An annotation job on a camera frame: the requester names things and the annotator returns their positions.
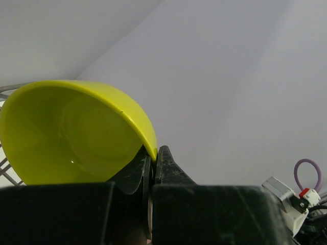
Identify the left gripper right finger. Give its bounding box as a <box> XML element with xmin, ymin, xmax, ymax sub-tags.
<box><xmin>152</xmin><ymin>145</ymin><xmax>293</xmax><ymax>244</ymax></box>

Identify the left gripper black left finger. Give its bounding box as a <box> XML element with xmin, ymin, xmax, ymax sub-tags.
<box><xmin>1</xmin><ymin>147</ymin><xmax>152</xmax><ymax>244</ymax></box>

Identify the lime green bowl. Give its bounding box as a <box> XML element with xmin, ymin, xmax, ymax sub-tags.
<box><xmin>1</xmin><ymin>80</ymin><xmax>157</xmax><ymax>185</ymax></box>

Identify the grey wire dish rack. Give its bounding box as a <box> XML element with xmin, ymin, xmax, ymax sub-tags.
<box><xmin>1</xmin><ymin>82</ymin><xmax>29</xmax><ymax>187</ymax></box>

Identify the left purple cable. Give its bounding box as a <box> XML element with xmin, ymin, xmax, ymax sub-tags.
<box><xmin>293</xmin><ymin>158</ymin><xmax>323</xmax><ymax>192</ymax></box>

